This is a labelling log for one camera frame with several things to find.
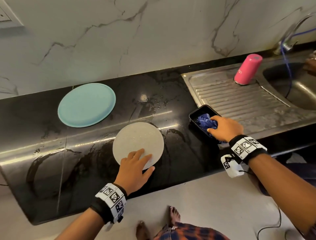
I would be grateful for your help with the blue orange plaid shirt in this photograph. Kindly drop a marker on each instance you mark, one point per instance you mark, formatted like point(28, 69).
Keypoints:
point(192, 232)

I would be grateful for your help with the speckled white plate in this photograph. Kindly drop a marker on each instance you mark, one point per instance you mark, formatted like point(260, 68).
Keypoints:
point(138, 138)

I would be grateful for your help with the person's right forearm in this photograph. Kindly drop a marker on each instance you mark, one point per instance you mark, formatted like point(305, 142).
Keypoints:
point(281, 190)

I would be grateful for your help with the person's left hand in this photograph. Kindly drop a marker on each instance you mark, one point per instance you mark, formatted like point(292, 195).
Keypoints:
point(131, 173)

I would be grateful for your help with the person's right hand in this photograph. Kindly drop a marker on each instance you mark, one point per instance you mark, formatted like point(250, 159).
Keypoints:
point(226, 128)

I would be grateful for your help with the person's left foot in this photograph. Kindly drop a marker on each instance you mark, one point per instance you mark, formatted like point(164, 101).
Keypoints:
point(142, 231)

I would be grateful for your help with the person's right foot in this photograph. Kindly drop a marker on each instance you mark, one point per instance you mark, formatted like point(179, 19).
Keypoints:
point(174, 215)

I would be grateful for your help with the right wrist marker band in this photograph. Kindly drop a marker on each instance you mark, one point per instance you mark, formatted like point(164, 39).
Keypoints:
point(247, 147)

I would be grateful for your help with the teal plate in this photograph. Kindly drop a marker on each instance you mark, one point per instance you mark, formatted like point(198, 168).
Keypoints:
point(86, 105)

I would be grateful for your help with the person's left forearm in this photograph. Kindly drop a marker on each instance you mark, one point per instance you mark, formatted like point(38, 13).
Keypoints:
point(81, 227)

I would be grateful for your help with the steel faucet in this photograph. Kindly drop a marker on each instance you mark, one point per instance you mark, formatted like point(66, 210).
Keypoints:
point(291, 37)

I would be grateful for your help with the person's foot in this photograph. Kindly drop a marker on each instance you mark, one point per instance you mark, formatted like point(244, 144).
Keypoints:
point(174, 215)
point(142, 231)

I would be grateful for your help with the black plastic tray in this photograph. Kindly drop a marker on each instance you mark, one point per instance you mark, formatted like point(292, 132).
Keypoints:
point(195, 116)

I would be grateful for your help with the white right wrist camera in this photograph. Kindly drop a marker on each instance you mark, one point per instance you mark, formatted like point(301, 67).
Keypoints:
point(232, 166)

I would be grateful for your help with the red bear cup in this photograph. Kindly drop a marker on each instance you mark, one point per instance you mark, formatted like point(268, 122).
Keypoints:
point(248, 69)

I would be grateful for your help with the steel sink drainboard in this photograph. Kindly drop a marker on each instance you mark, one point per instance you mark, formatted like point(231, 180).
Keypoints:
point(227, 94)

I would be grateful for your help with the white wall socket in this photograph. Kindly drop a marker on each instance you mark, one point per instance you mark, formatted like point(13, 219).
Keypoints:
point(9, 12)

